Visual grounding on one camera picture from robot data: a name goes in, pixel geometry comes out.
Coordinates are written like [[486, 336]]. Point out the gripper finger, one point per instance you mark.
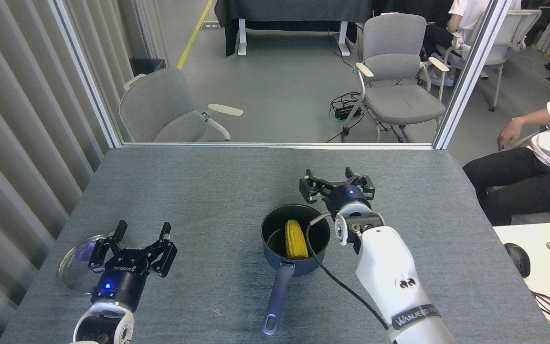
[[164, 258], [314, 188], [100, 255], [365, 186]]

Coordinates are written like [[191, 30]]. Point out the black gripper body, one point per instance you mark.
[[349, 197], [122, 285]]

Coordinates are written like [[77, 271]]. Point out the glass lid with blue knob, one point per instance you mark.
[[74, 272]]

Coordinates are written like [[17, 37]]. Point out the yellow corn cob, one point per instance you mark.
[[296, 241]]

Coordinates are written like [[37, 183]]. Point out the person's right forearm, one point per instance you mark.
[[535, 116]]

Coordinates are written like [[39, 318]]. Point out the person's right hand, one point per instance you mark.
[[509, 134]]

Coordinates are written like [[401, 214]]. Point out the black power strip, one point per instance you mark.
[[347, 112]]

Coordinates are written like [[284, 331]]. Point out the grey chair with white armrests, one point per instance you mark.
[[401, 100], [158, 105]]

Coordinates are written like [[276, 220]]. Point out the black computer mouse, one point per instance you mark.
[[518, 260]]

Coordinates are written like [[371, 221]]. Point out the desk with black cloth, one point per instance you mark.
[[294, 9]]

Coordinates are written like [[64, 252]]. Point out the white table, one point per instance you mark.
[[542, 286]]

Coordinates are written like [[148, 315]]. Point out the seated person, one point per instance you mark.
[[470, 12]]

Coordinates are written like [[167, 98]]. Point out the white-framed mesh office chair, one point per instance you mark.
[[509, 33]]

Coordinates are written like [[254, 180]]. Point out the silver aluminium rail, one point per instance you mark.
[[275, 145]]

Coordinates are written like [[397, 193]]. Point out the silver aluminium post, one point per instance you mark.
[[86, 76], [470, 76]]

